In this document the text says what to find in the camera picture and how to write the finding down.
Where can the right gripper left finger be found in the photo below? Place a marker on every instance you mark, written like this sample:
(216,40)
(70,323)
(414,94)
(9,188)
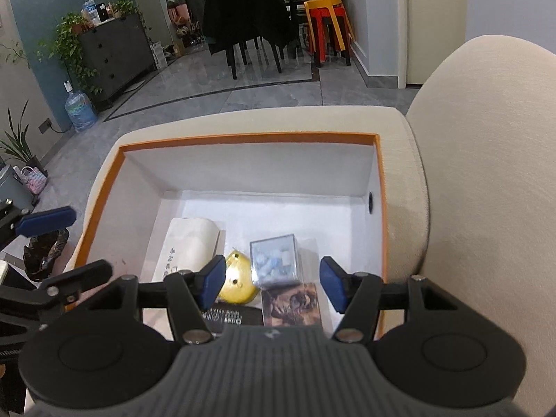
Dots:
(188,295)

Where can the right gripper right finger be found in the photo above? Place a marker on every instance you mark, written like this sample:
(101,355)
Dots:
(356,297)

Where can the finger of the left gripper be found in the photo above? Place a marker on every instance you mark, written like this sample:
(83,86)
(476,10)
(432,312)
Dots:
(43,222)
(57,290)

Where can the white long box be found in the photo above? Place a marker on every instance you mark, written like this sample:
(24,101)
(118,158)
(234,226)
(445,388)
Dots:
(189,244)

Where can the yellow tape measure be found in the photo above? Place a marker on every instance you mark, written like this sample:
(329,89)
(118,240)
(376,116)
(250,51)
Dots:
(238,287)

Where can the brown picture card box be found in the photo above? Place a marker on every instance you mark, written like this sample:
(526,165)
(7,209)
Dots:
(291,306)

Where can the clear plastic cube box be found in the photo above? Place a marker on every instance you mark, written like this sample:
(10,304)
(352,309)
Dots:
(274,262)

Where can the pink trash bin black bag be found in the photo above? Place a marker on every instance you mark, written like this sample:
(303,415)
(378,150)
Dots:
(41,253)

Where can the black small box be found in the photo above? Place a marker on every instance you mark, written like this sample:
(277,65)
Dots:
(220,316)

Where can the grey trash can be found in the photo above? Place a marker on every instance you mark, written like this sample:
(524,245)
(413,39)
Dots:
(11,188)

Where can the pink plaid bag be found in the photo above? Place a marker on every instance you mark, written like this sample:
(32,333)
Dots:
(34,179)

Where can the potted leafy plant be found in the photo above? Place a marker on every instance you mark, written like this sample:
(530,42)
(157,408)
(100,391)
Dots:
(14,145)

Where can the orange cardboard box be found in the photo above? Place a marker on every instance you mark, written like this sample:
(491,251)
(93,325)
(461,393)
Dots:
(325,188)

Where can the blue water jug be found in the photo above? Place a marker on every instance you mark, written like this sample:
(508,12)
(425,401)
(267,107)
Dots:
(79,108)

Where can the beige sofa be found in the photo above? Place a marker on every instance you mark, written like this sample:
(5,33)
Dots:
(469,181)

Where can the green trailing plant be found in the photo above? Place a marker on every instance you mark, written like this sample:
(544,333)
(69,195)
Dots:
(67,49)

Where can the dark grey sideboard cabinet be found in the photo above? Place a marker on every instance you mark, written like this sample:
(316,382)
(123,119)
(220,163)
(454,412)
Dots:
(119,52)

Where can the orange red stacked stools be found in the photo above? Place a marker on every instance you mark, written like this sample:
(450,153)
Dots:
(328,21)

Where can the black chair with cloth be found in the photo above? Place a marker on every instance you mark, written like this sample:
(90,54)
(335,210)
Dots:
(230,23)

